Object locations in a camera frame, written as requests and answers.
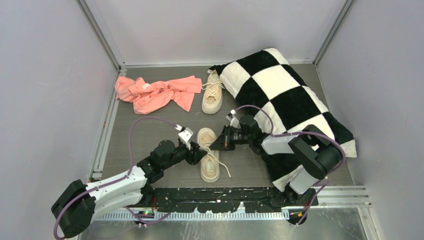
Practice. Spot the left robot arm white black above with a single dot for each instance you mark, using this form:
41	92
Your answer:
80	204

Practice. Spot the aluminium front rail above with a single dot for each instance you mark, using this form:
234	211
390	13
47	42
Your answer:
331	197

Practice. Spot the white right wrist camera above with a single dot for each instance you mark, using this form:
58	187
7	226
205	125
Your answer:
231	117

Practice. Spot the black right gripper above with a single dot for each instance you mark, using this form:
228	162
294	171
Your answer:
224	142

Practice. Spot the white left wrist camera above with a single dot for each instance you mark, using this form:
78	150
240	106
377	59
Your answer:
185	135

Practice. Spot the pink cloth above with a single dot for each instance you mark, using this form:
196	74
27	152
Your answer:
149	97

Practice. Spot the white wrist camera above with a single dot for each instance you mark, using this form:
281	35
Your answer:
185	135
231	117

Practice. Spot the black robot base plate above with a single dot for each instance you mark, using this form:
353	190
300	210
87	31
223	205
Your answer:
223	199

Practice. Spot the black white checkered pillow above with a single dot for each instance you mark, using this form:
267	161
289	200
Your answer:
278	98

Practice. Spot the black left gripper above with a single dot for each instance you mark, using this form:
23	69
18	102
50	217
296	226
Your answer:
193	157

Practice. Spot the beige sneaker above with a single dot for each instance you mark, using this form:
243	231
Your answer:
210	163
213	94

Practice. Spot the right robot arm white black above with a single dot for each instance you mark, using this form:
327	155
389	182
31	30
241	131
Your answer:
295	161

